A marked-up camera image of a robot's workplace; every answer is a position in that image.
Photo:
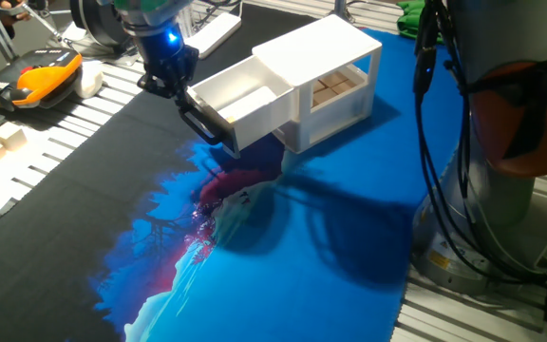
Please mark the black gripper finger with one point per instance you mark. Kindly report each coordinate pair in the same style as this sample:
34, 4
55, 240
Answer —
191, 66
159, 90

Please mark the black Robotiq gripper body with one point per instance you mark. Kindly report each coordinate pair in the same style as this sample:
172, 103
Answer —
162, 57

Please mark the black silver handheld device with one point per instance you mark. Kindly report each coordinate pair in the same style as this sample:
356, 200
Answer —
36, 4

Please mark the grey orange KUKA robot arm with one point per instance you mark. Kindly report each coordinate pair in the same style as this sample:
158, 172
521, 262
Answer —
501, 38

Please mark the person's hand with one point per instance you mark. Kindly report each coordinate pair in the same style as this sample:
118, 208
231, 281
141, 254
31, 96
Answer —
12, 13

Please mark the white power strip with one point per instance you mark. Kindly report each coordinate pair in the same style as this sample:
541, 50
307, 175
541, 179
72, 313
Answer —
214, 35

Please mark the tiny wooden cube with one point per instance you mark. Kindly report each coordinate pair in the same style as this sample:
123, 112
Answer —
230, 118

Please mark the white plastic object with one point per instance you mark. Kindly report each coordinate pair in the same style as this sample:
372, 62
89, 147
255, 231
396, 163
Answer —
88, 81

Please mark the black round spool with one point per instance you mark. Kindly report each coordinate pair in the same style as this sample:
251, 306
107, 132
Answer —
93, 24

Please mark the orange black teach pendant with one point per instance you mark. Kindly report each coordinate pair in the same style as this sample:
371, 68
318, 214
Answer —
41, 78

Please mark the brown wooden cube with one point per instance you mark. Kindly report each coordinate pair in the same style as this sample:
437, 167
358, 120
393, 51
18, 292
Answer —
333, 78
325, 97
345, 87

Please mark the large pale wooden block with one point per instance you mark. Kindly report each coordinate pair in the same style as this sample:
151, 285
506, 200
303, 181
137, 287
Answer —
10, 138

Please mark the blue landscape printed mat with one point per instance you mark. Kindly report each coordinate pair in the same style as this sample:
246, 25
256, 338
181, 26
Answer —
302, 261

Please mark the green cloth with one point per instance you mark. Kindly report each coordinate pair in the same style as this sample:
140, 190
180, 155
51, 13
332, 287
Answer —
409, 19

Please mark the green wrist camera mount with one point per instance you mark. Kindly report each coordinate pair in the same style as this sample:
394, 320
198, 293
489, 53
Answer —
150, 5

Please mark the white cabinet frame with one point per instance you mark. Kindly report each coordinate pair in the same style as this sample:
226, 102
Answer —
316, 47

